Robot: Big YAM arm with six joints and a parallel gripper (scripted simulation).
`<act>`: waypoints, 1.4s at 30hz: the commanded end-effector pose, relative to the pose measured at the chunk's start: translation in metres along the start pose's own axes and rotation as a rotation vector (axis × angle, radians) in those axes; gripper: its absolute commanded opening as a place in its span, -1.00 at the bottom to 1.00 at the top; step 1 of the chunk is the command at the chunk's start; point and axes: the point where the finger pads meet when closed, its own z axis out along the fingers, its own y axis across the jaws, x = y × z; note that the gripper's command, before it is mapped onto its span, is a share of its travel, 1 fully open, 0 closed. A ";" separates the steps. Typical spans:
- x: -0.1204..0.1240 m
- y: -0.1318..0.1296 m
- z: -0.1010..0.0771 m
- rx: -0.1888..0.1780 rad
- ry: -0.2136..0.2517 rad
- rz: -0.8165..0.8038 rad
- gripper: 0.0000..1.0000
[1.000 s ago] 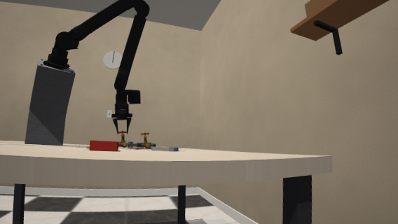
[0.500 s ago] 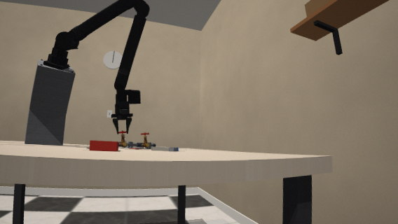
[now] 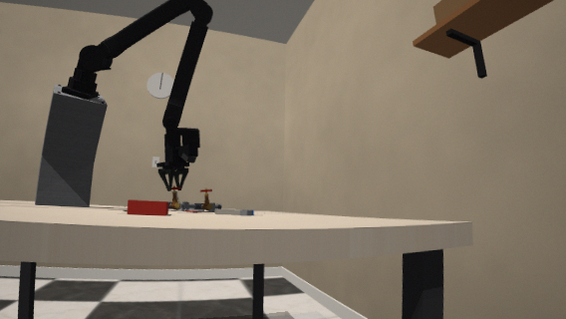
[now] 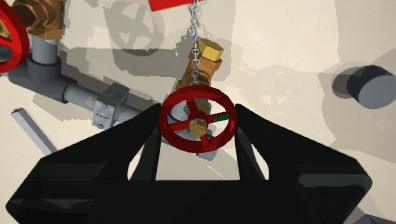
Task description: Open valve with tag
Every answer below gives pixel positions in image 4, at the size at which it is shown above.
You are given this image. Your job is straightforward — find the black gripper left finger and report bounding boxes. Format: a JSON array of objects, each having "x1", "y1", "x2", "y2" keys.
[{"x1": 24, "y1": 103, "x2": 162, "y2": 180}]

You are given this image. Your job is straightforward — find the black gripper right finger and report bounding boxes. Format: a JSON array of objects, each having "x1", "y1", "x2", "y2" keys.
[{"x1": 234, "y1": 104, "x2": 373, "y2": 224}]

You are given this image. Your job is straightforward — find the red number tag with silver chain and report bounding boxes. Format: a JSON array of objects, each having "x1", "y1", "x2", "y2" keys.
[{"x1": 149, "y1": 0, "x2": 212, "y2": 115}]

